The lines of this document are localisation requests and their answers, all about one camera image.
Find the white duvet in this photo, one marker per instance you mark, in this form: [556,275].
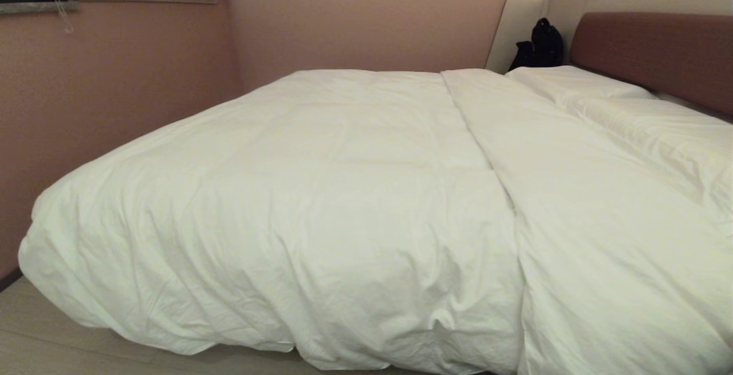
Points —
[320,203]

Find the black bag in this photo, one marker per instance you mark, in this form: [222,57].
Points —
[541,46]

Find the white pillow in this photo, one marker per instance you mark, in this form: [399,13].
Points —
[572,82]
[670,129]

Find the brown padded headboard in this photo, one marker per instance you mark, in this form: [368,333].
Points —
[658,54]

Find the grey window sill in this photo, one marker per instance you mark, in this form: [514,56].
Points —
[37,7]

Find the beige wall panel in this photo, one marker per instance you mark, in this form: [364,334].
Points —
[518,26]

